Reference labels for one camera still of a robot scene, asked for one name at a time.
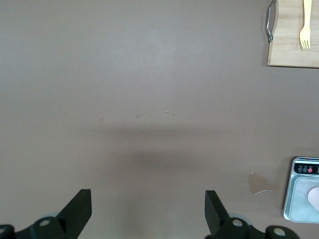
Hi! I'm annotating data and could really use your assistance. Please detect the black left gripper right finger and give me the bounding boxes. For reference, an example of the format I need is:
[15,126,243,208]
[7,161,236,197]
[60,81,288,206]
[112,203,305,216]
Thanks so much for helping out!
[204,190,299,239]

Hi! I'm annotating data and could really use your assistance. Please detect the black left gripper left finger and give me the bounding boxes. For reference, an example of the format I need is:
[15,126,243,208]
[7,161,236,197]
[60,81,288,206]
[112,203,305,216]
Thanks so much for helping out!
[0,188,92,239]

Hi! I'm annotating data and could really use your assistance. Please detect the pink plastic cup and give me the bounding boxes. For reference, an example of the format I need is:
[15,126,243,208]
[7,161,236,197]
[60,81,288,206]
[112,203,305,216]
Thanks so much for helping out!
[307,186,319,211]

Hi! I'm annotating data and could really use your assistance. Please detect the silver digital kitchen scale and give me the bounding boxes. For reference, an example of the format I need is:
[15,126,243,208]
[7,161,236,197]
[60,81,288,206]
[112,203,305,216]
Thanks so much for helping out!
[283,156,319,223]

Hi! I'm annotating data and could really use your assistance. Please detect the wooden cutting board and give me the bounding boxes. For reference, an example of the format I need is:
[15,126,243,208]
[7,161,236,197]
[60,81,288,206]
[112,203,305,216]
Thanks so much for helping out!
[264,0,319,68]

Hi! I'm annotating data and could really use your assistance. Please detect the yellow plastic fork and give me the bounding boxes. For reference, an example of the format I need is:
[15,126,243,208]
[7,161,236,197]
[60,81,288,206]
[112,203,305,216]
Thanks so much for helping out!
[299,0,313,50]

